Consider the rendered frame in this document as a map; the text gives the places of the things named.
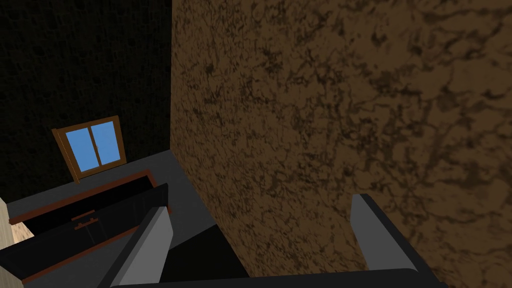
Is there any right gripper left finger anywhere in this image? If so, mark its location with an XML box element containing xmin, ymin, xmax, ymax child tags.
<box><xmin>97</xmin><ymin>205</ymin><xmax>174</xmax><ymax>288</ymax></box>

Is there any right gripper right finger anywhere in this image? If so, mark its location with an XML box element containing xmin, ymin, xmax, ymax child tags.
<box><xmin>350</xmin><ymin>193</ymin><xmax>439</xmax><ymax>281</ymax></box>

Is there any black cabinet with brown trim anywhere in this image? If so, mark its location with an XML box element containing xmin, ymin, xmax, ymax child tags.
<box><xmin>0</xmin><ymin>169</ymin><xmax>172</xmax><ymax>285</ymax></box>

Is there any brown framed blue window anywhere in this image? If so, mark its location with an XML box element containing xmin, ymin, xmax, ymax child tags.
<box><xmin>51</xmin><ymin>115</ymin><xmax>128</xmax><ymax>184</ymax></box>

